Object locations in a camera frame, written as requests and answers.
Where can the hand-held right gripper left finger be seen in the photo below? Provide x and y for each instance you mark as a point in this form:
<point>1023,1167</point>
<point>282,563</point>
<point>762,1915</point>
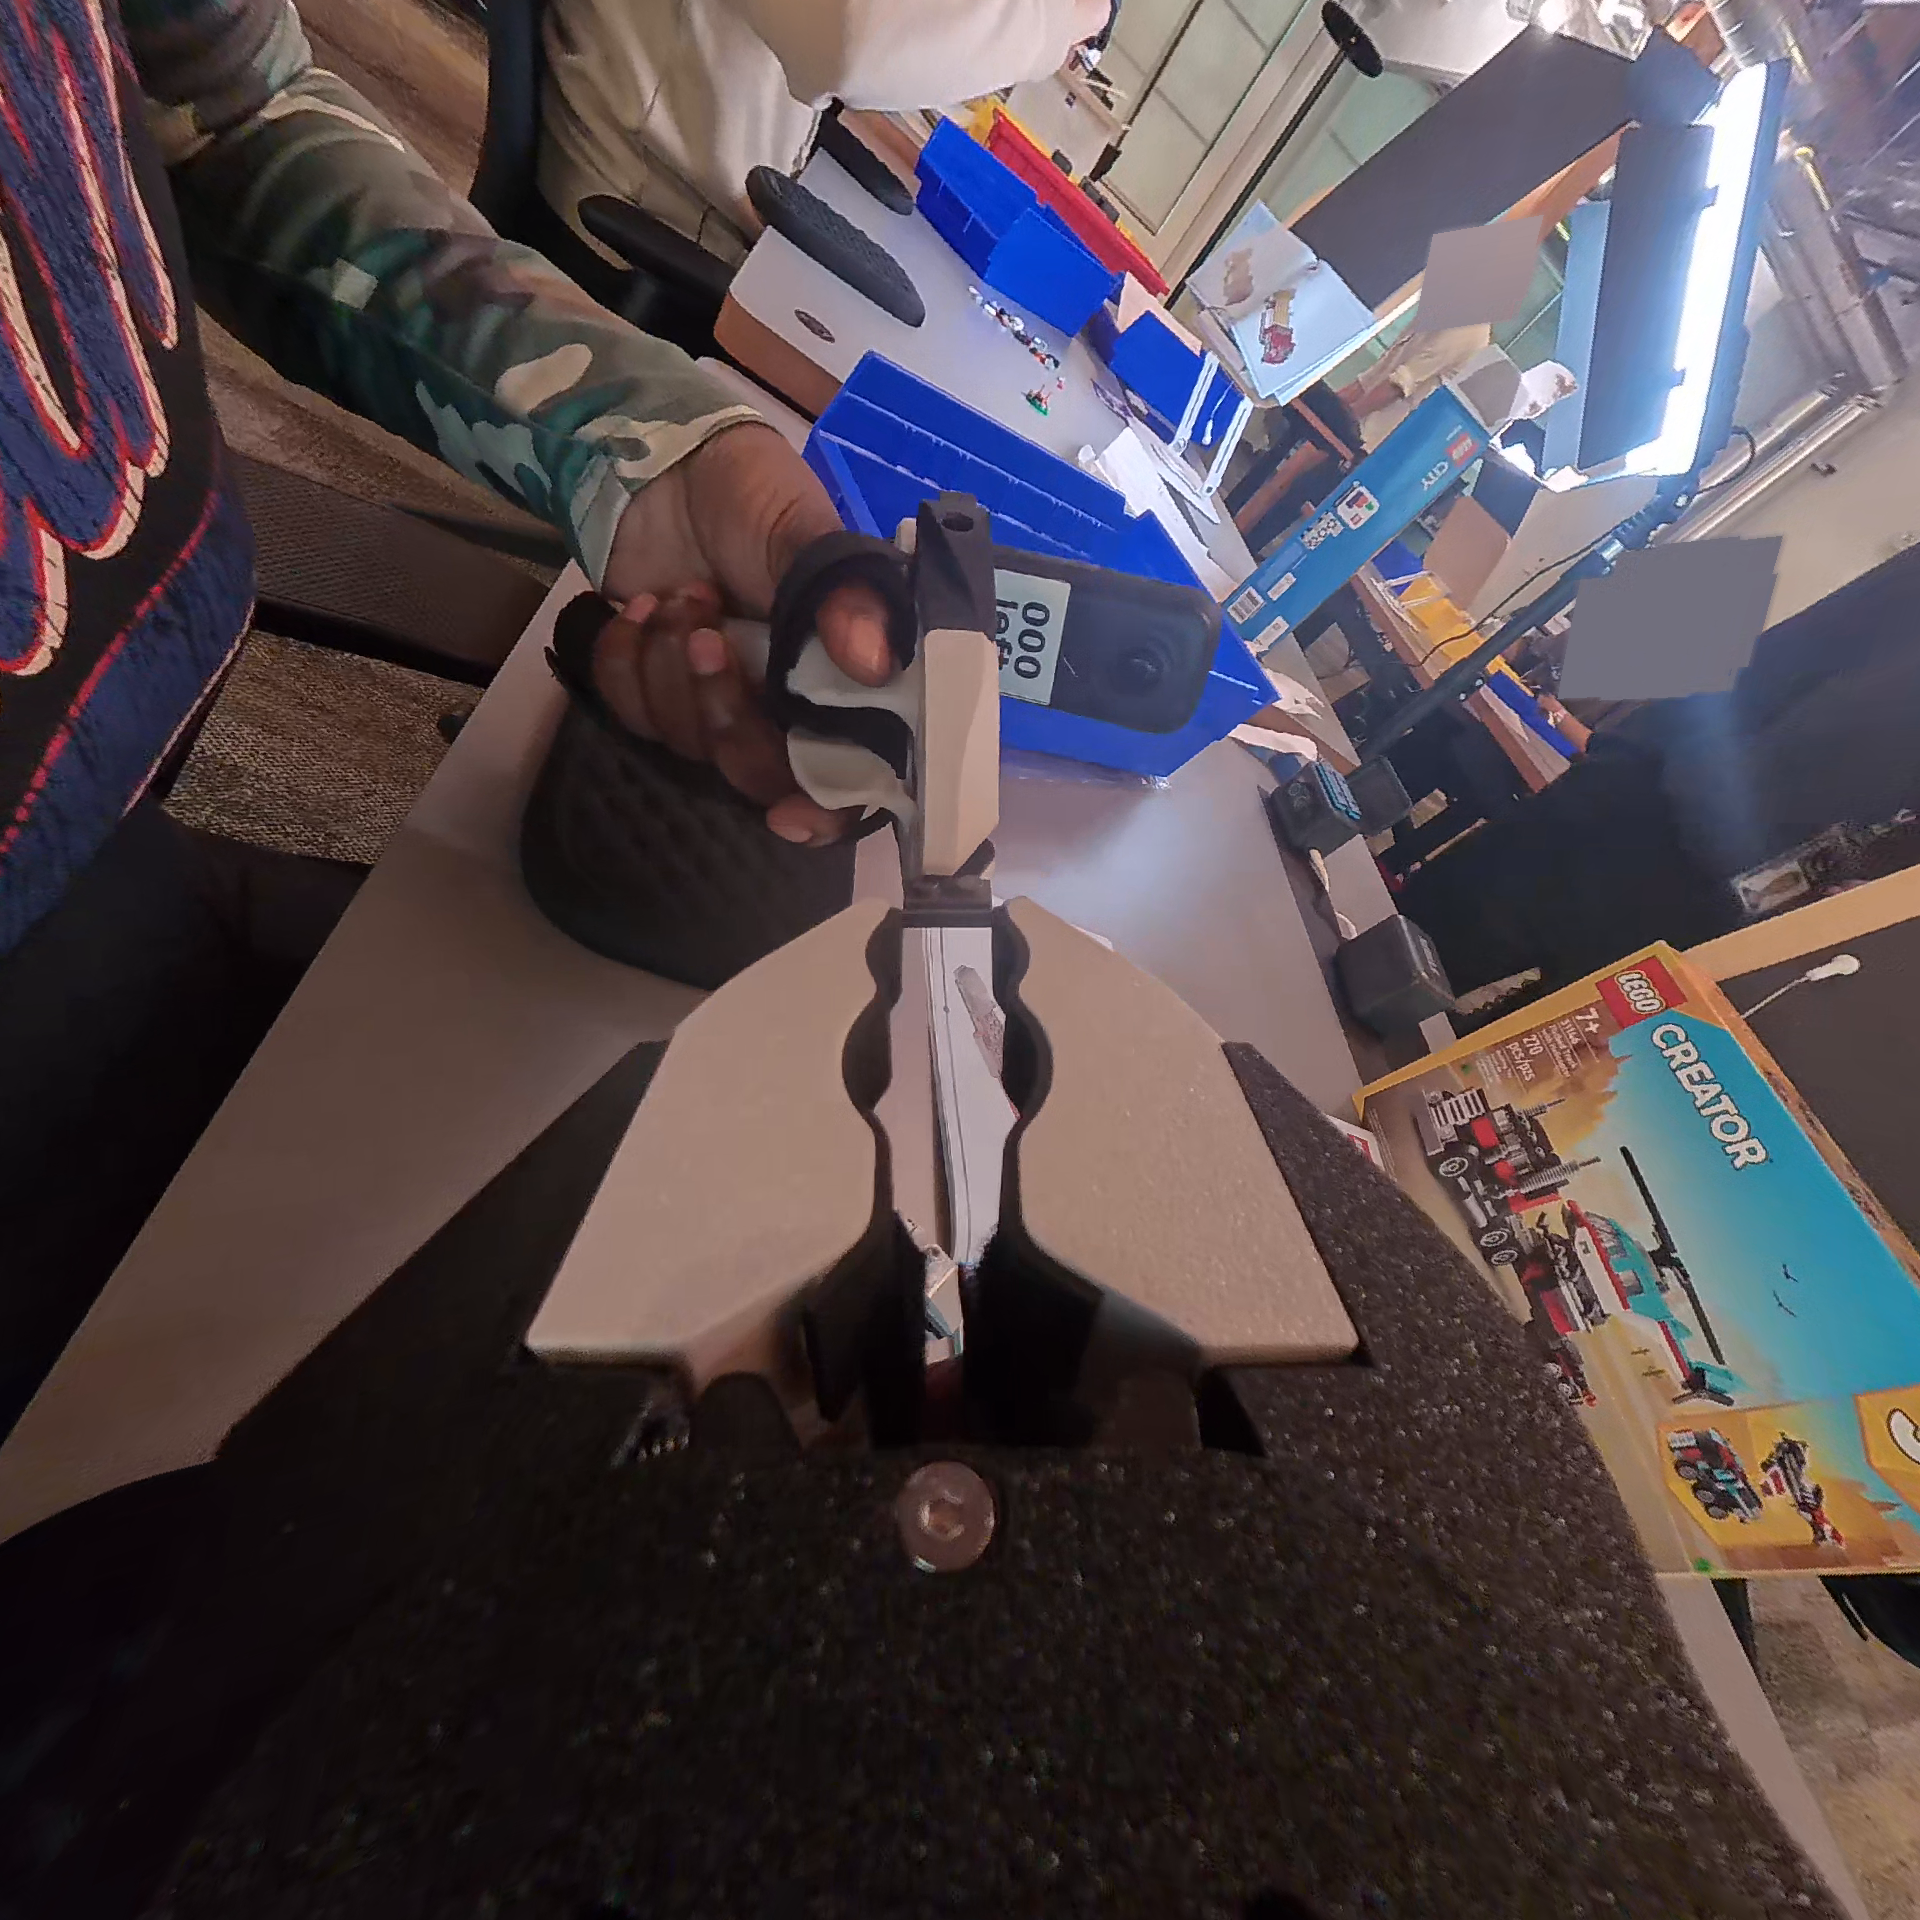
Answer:
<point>720,1142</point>

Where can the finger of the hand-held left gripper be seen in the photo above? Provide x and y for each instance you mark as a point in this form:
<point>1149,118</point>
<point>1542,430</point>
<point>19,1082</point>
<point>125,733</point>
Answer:
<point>960,751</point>

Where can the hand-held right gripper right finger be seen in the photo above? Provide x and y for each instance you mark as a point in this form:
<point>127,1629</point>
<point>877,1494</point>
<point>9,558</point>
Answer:
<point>1171,1155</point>

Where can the person's left forearm camouflage sleeve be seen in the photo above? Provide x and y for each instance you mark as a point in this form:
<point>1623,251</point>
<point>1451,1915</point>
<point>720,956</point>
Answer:
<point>421,301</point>

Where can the grey desk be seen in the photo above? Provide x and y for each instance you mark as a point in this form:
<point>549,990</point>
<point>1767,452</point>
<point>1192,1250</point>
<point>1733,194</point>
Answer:
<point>376,1080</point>

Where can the black desk mat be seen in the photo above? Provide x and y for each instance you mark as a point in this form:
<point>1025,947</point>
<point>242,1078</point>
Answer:
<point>1845,1080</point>

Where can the person's left hand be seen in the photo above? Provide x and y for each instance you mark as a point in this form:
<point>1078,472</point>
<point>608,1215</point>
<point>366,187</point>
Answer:
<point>704,510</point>

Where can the white paper sheets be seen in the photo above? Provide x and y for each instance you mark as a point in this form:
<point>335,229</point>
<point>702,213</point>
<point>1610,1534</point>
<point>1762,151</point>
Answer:
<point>1141,466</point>

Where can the small black box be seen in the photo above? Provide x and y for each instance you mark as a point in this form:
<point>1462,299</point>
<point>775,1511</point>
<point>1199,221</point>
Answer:
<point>1318,811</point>
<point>1395,975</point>

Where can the large blue storage bin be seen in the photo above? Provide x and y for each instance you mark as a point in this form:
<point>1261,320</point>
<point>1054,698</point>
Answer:
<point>960,452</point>

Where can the small blue storage bin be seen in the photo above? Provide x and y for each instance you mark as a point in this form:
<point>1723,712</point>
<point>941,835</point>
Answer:
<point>1161,370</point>

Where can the long blue toy box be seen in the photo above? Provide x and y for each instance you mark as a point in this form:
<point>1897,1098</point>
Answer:
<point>1382,504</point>

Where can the small toy figures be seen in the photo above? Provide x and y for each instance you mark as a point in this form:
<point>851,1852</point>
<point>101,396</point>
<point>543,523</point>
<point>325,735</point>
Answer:
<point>1037,360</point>

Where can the open picture booklet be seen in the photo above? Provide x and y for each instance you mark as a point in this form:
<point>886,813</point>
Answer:
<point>1289,316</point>

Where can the stacked blue storage bins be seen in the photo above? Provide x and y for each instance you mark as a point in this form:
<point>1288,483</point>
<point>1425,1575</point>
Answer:
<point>1037,254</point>

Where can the red storage bin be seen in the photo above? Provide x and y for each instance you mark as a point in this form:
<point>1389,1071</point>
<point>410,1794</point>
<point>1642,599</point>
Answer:
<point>1027,148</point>

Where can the toy truck picture box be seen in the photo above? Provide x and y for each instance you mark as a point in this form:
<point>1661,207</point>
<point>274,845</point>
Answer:
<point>1680,1245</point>

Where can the person's dark pants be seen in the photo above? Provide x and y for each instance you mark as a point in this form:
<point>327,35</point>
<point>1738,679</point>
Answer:
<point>120,1125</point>

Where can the bright light panel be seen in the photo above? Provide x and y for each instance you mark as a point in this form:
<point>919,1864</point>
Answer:
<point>1723,271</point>

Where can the person's dark printed sweater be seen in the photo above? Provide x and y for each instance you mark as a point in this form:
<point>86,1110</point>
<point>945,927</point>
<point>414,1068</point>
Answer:
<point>89,452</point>

